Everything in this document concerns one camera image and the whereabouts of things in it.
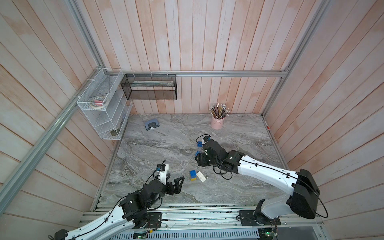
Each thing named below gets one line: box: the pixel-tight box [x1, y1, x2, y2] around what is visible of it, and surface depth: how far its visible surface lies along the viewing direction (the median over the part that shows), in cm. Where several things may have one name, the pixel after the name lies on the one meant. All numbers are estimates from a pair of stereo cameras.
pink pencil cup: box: [211, 116, 225, 130], surface depth 109 cm
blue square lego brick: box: [189, 170, 197, 179], surface depth 84 cm
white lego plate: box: [196, 170, 207, 183], surface depth 88 cm
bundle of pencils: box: [209, 103, 231, 120], surface depth 109 cm
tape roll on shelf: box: [90, 96, 105, 109], surface depth 75 cm
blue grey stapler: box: [144, 119, 160, 131], surface depth 113 cm
